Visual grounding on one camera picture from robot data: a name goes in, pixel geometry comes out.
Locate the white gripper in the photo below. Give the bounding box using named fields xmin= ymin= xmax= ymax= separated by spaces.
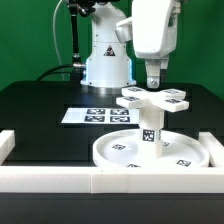
xmin=132 ymin=0 xmax=180 ymax=89

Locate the white cross-shaped table base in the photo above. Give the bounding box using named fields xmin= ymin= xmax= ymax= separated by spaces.
xmin=116 ymin=87 xmax=189 ymax=112

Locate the white round table top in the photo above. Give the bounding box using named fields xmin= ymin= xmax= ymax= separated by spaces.
xmin=93 ymin=129 xmax=209 ymax=169

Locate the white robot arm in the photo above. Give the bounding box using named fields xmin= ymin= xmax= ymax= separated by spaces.
xmin=81 ymin=0 xmax=181 ymax=94

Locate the white fiducial marker sheet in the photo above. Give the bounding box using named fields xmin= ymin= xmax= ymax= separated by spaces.
xmin=62 ymin=108 xmax=139 ymax=124

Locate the white right fence bar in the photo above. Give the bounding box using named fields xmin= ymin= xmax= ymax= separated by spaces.
xmin=199 ymin=132 xmax=224 ymax=168

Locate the white fence bar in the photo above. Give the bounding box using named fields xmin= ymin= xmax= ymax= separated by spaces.
xmin=199 ymin=132 xmax=224 ymax=168
xmin=0 ymin=130 xmax=15 ymax=166
xmin=0 ymin=166 xmax=224 ymax=194

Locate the white left fence bar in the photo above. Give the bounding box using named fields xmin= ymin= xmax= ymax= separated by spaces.
xmin=0 ymin=130 xmax=15 ymax=166

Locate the white front fence bar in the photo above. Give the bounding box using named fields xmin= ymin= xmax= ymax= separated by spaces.
xmin=0 ymin=166 xmax=224 ymax=194

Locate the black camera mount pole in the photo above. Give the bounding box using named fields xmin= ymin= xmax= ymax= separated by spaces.
xmin=65 ymin=0 xmax=98 ymax=84

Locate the black cable bundle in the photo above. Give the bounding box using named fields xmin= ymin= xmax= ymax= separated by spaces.
xmin=35 ymin=64 xmax=75 ymax=82

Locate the grey cable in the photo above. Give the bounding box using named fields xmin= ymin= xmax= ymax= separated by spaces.
xmin=52 ymin=0 xmax=68 ymax=81

